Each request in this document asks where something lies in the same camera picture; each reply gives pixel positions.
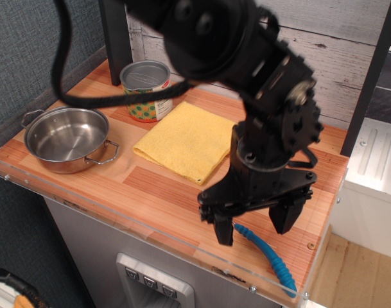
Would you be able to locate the green orange dotted tin can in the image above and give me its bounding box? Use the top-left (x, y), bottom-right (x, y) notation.
top-left (119, 60), bottom-right (173, 123)

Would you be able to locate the grey toy fridge dispenser panel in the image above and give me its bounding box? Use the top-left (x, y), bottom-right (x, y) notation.
top-left (116, 253), bottom-right (196, 307)

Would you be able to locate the stainless steel pot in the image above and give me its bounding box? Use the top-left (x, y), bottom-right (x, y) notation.
top-left (21, 106), bottom-right (119, 174)

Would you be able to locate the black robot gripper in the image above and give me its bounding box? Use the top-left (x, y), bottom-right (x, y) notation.
top-left (198, 161), bottom-right (317, 246)

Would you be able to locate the black orange object bottom left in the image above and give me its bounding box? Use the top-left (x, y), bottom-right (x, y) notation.
top-left (0, 268), bottom-right (50, 307)

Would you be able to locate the dark vertical post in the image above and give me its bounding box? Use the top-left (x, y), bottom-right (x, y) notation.
top-left (340, 2), bottom-right (391, 157)
top-left (98, 0), bottom-right (133, 86)

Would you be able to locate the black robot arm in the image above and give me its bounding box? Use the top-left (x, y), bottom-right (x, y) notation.
top-left (126, 1), bottom-right (323, 246)

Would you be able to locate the dark left vertical post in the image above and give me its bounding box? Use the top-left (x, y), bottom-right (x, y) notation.
top-left (98, 0), bottom-right (133, 86)

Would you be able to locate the blue handled metal fork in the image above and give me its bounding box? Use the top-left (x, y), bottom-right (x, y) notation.
top-left (233, 223), bottom-right (297, 298)

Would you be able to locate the clear acrylic table edge guard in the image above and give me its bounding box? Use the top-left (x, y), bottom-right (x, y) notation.
top-left (0, 151), bottom-right (348, 307)

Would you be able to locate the yellow folded cloth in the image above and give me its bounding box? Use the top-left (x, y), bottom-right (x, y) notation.
top-left (133, 101), bottom-right (235, 185)

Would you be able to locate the dark right vertical post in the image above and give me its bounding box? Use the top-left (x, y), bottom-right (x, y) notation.
top-left (340, 2), bottom-right (391, 157)

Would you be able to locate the white toy sink drainboard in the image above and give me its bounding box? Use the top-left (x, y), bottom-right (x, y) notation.
top-left (329, 119), bottom-right (391, 257)

